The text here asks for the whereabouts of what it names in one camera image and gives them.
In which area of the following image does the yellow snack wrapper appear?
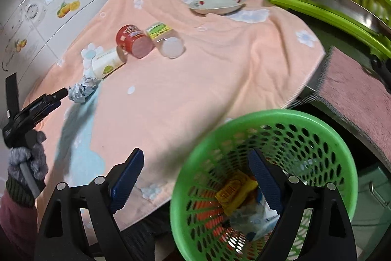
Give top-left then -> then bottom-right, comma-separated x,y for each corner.
215,170 -> 258,217

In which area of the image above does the grey white paper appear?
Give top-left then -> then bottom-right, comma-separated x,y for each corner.
68,76 -> 100,103

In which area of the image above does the white paper cup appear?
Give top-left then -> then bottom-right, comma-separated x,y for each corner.
91,46 -> 127,79

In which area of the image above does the clear bottle yellow green label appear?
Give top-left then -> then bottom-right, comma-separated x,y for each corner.
146,22 -> 185,59

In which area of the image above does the green plastic trash basket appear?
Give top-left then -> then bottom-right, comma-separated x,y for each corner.
170,109 -> 358,260

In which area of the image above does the grey gloved left hand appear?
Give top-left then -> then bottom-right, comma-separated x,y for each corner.
6,131 -> 48,208

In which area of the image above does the green cabinet drawer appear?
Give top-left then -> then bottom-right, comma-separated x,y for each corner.
352,167 -> 390,260

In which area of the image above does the peach floral towel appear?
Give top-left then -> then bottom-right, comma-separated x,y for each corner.
29,0 -> 325,229

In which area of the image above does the pink dish cloth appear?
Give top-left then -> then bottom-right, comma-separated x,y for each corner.
314,45 -> 391,172

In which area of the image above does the white ceramic dish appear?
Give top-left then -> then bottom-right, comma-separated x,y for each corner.
183,0 -> 246,15

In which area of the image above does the cleaver with wooden handle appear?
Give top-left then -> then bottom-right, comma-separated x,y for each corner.
310,0 -> 390,38

